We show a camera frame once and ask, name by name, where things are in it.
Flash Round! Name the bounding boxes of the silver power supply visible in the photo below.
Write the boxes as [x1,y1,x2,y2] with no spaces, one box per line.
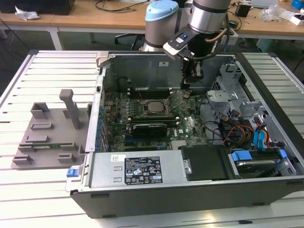
[88,152,188,188]

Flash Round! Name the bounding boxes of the blue flat data wire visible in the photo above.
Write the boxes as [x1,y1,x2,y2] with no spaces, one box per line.
[253,125,270,152]

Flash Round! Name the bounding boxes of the black graphics card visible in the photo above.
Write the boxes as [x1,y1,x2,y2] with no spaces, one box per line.
[128,121,169,138]

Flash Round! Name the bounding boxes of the red power wire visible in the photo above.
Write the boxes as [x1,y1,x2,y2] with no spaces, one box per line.
[225,124,255,143]

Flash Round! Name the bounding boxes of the yellow power wire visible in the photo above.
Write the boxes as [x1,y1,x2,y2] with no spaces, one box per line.
[238,129,252,145]

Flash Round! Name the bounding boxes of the CPU socket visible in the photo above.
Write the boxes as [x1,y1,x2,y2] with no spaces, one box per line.
[142,98,173,117]

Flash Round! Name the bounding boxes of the white camera box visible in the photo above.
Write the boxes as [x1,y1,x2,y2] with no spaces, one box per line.
[162,33,192,57]

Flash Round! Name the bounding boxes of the green motherboard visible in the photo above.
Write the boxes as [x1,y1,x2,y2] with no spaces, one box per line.
[103,88,211,152]

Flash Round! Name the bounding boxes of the clear plastic bags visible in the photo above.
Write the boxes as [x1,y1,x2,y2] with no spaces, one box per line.
[260,3,295,22]

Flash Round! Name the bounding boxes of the wooden desk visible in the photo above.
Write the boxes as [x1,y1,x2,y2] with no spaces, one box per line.
[0,0,304,52]

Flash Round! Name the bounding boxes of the white open box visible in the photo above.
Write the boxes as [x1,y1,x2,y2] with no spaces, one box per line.
[288,13,304,26]

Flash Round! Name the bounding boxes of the office chair base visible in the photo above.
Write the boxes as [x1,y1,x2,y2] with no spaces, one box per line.
[114,32,147,51]

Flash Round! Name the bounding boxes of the green RAM stick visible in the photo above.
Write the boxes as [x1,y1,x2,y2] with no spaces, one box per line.
[32,142,73,151]

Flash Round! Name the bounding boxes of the black open PC case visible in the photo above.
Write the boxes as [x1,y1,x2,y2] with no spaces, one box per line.
[65,50,304,219]

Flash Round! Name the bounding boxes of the blue case latch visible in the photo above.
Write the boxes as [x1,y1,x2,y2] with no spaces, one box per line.
[66,167,79,178]

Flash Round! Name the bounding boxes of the silver chipset heatsink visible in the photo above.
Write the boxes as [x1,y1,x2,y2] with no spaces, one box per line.
[171,140,189,151]

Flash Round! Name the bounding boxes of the metal socket cover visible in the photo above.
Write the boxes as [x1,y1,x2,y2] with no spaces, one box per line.
[167,91,185,112]

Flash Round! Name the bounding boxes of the hard disk in blue carrier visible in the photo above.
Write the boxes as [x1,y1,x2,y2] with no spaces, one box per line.
[228,149,289,180]

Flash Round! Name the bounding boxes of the grey flat device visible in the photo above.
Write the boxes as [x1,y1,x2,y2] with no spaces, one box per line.
[251,0,278,8]

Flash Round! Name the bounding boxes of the silver metal drive cage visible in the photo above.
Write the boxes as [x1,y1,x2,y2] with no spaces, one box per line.
[205,60,268,124]

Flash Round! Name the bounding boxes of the silver CPU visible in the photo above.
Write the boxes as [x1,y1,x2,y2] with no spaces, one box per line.
[145,101,167,113]

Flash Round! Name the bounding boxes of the grey parts rack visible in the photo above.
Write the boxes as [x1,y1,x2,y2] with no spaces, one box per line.
[11,89,92,170]

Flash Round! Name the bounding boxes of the white crumpled paper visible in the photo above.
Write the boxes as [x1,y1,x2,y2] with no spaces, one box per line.
[14,6,40,21]

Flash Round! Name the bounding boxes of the large black box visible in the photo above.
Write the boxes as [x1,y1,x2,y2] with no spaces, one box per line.
[0,0,76,15]

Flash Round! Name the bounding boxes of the black power adapter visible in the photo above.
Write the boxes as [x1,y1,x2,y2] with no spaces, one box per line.
[235,3,251,17]

